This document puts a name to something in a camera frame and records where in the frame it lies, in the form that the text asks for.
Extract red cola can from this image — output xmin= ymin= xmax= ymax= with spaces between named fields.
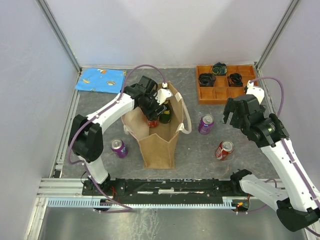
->
xmin=147 ymin=119 xmax=159 ymax=128
xmin=215 ymin=140 xmax=234 ymax=161

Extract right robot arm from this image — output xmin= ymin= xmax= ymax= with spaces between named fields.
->
xmin=223 ymin=94 xmax=320 ymax=232

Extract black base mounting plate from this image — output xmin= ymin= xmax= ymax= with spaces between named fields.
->
xmin=81 ymin=177 xmax=261 ymax=205

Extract blue patterned cloth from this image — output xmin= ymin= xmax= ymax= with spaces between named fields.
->
xmin=75 ymin=68 xmax=127 ymax=94

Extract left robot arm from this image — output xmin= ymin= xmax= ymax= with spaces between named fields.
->
xmin=66 ymin=76 xmax=173 ymax=195

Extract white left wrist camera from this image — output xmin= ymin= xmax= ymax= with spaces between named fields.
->
xmin=154 ymin=82 xmax=173 ymax=105

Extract right aluminium frame post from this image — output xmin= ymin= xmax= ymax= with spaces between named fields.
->
xmin=255 ymin=0 xmax=301 ymax=71

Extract green glass bottle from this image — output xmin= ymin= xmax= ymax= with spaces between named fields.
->
xmin=159 ymin=100 xmax=172 ymax=124

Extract left aluminium frame post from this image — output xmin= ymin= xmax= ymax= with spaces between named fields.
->
xmin=36 ymin=0 xmax=82 ymax=73

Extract purple soda can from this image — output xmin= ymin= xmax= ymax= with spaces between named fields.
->
xmin=198 ymin=114 xmax=214 ymax=135
xmin=110 ymin=138 xmax=128 ymax=159

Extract orange wooden divided tray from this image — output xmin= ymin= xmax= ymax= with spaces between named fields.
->
xmin=195 ymin=65 xmax=256 ymax=105

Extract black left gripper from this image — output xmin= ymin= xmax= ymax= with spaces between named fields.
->
xmin=139 ymin=90 xmax=167 ymax=122

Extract light blue cable duct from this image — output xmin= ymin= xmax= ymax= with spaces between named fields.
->
xmin=47 ymin=197 xmax=236 ymax=210

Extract aluminium frame post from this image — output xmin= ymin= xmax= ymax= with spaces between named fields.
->
xmin=255 ymin=0 xmax=301 ymax=71
xmin=36 ymin=0 xmax=82 ymax=73

